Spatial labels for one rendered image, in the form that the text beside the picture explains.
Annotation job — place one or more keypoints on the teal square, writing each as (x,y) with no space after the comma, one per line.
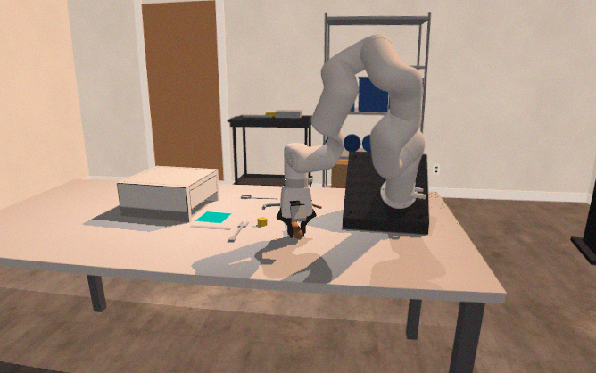
(215,217)

